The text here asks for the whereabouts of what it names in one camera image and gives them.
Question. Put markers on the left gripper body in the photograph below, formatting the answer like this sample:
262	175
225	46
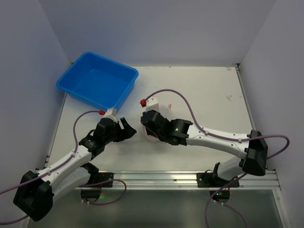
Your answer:
121	130

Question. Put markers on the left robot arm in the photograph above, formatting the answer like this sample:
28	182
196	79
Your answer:
38	191

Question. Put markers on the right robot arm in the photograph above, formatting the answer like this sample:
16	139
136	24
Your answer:
249	150

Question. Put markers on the base mount plate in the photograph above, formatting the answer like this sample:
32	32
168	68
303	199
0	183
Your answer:
105	176
204	179

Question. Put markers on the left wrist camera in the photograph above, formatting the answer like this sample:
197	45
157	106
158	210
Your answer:
109	113

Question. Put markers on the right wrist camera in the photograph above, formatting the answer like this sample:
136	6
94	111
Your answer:
150	104

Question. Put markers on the aluminium rail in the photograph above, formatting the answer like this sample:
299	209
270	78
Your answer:
187	180

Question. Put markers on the white mesh laundry bag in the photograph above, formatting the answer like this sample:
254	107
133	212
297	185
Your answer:
167	112

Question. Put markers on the blue plastic bin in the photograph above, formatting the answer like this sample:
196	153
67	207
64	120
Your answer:
98	81

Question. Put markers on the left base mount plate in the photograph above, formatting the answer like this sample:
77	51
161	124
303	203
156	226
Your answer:
105	176

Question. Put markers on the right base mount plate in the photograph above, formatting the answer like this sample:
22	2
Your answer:
204	179

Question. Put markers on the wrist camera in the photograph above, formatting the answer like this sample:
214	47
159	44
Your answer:
109	113
150	104

